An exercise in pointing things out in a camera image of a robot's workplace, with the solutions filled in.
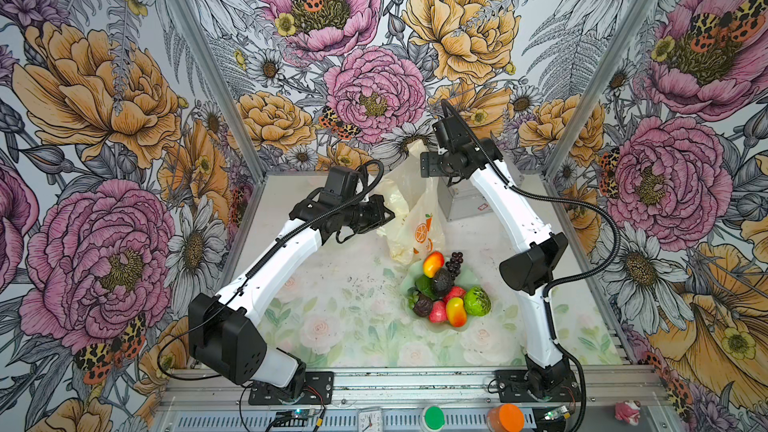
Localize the dark purple grape bunch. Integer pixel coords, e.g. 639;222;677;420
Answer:
444;251;463;278

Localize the left black corrugated cable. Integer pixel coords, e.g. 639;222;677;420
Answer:
157;159;386;382

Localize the green leaf fruit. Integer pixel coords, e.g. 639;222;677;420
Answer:
414;275;437;301

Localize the silver metal first aid case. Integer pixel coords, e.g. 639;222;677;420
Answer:
437;161;529;221

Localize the red yellow mango lower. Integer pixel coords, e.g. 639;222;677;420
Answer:
445;297;468;328

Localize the translucent plastic bag orange print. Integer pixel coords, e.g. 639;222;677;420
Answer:
374;141;447;266

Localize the red yellow mango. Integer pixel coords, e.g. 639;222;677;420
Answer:
445;297;468;328
422;251;445;278

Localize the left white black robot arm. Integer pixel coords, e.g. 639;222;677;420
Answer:
188;159;395;397

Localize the orange round button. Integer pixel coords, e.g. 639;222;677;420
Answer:
486;404;525;432

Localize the dark brown mangosteen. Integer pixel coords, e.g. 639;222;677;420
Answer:
412;293;434;318

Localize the red yellow mango upper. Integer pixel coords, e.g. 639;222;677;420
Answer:
422;251;445;278

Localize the pink red peach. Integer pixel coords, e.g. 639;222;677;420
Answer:
428;300;448;324

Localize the small white clock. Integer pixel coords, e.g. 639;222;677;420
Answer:
357;409;384;432

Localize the pink small toy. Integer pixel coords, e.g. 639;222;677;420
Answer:
614;401;642;426

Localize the aluminium front rail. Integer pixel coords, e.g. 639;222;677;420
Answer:
157;365;668;410

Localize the right black corrugated cable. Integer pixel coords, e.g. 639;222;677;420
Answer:
440;100;621;432

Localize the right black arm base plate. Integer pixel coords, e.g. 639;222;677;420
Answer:
486;369;582;403

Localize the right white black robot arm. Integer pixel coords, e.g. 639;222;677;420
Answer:
419;99;575;400

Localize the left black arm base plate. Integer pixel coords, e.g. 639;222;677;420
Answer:
248;371;335;406

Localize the dark avocado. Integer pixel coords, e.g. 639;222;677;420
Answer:
430;268;455;298

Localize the black corrugated cable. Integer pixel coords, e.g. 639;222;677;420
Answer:
157;159;386;382
440;100;621;432

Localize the green round button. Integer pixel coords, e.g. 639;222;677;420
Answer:
420;405;446;432

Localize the light green wavy plate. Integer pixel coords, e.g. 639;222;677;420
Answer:
399;262;496;333

